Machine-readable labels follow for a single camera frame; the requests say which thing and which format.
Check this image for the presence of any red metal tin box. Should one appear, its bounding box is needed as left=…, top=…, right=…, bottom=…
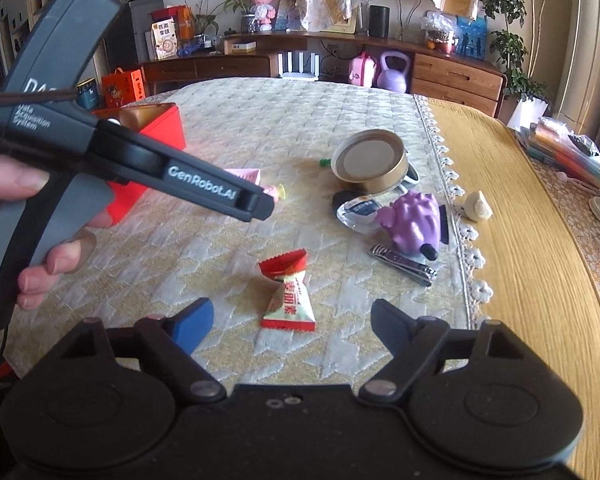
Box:
left=92, top=102, right=188, bottom=227

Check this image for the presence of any white planter pot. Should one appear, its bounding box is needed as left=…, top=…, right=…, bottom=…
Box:
left=507, top=98, right=548, bottom=131

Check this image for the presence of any white standing air conditioner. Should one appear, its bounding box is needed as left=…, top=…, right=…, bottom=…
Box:
left=554, top=0, right=600, bottom=143

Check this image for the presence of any white quilted mat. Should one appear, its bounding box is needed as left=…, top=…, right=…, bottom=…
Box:
left=5, top=78, right=477, bottom=386

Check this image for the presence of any white router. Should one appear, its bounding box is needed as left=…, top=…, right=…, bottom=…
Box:
left=277, top=51, right=320, bottom=81

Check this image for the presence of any green potted tree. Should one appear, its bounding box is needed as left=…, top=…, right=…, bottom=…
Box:
left=480, top=0, right=550, bottom=103

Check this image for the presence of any dark teal bucket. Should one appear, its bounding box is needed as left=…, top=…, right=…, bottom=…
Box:
left=76, top=77, right=100, bottom=112

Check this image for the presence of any snack box with cartoon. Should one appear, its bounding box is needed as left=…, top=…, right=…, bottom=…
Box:
left=151, top=18, right=178, bottom=60

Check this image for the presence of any wooden TV cabinet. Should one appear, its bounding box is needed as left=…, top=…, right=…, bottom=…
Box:
left=142, top=32, right=505, bottom=117

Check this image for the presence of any pink small case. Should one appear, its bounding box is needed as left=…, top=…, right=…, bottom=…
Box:
left=348, top=51, right=377, bottom=88

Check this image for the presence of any black speaker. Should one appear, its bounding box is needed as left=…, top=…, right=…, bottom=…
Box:
left=367, top=6, right=390, bottom=39

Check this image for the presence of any purple kettlebell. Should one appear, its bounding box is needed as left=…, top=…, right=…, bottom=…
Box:
left=376, top=51, right=411, bottom=93

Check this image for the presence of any black mini fridge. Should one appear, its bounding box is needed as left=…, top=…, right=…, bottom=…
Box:
left=104, top=0, right=163, bottom=72

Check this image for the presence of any silver nail clipper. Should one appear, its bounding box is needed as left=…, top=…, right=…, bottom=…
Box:
left=368, top=244, right=437, bottom=287

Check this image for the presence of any blue picture card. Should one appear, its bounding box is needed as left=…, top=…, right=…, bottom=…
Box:
left=454, top=16, right=488, bottom=61

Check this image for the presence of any bag of fruit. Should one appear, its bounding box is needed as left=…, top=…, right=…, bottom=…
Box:
left=420, top=10, right=456, bottom=54

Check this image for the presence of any orange gift bag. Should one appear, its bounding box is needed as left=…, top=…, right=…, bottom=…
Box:
left=102, top=67, right=145, bottom=108

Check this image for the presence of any stack of colourful folders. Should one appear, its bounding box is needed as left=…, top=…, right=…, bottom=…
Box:
left=515, top=117, right=600, bottom=190

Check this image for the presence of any red candy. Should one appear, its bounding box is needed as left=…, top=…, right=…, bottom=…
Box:
left=259, top=249, right=316, bottom=332

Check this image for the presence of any purple spiky toy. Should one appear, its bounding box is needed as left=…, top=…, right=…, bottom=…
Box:
left=375, top=191, right=442, bottom=261

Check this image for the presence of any yellow woven table runner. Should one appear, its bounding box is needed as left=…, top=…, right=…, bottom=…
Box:
left=429, top=100, right=600, bottom=479

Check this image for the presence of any small white figurine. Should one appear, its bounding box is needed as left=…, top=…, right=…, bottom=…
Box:
left=463, top=191, right=493, bottom=222

